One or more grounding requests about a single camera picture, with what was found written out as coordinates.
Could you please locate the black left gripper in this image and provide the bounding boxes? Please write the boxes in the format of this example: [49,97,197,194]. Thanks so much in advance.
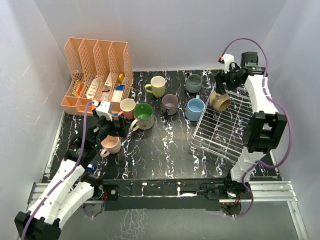
[92,108,131,147]

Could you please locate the tan glazed round mug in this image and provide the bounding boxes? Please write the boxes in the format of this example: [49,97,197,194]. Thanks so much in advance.
[209,91,231,112]

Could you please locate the green-inside mushroom pattern mug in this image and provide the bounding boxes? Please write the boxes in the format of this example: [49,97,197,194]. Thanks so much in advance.
[130,103,155,132]

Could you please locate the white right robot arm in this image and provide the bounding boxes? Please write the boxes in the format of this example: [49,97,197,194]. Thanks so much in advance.
[209,51,288,199]

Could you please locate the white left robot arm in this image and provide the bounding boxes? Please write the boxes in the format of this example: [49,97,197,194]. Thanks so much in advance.
[14,112,127,240]

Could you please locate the pink mug white inside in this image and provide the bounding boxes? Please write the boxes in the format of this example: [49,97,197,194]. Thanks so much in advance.
[118,98,136,120]

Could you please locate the light pink mug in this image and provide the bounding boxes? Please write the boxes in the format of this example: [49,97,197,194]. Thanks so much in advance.
[100,135,122,158]

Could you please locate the dark grey round mug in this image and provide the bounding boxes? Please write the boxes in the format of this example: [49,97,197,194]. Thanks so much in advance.
[185,74,203,94]

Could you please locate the white printed flat box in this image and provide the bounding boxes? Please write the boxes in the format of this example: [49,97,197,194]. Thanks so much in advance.
[111,90,124,103]

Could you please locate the light blue ceramic mug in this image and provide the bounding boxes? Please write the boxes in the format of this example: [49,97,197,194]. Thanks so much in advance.
[185,95,206,122]

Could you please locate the blue white small box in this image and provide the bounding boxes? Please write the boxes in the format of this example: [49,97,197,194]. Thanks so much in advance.
[115,84,126,92]

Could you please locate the white red medicine box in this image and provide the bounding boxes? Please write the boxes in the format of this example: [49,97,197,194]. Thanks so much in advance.
[102,73,113,92]

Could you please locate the white labelled box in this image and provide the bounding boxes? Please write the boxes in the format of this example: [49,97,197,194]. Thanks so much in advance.
[86,78,99,99]

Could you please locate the yellow small bottle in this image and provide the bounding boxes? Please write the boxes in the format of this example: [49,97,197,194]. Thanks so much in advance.
[118,73,125,84]

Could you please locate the purple ceramic mug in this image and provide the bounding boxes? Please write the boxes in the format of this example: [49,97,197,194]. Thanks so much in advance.
[161,94,179,116]

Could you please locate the blue stapler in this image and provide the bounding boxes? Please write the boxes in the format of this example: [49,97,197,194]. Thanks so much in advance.
[85,163,97,172]

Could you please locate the yellow-green ceramic mug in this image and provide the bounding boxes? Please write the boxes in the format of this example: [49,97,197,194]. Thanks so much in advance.
[144,76,166,98]

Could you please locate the orange red packet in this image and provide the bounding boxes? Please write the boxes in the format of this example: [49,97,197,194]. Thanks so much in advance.
[70,80,84,98]

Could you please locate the pink plastic file organizer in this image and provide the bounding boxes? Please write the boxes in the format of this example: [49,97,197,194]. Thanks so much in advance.
[61,37,134,116]

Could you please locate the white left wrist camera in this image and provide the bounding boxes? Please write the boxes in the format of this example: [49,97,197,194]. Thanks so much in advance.
[92,100,113,125]

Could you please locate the white wire dish rack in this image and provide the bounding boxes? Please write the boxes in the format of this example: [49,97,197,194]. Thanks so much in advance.
[191,85,252,165]

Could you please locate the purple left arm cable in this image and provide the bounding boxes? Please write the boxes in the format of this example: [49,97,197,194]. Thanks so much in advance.
[19,101,99,240]

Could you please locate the black front mounting rail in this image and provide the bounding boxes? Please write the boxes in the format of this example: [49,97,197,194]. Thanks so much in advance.
[81,173,251,214]

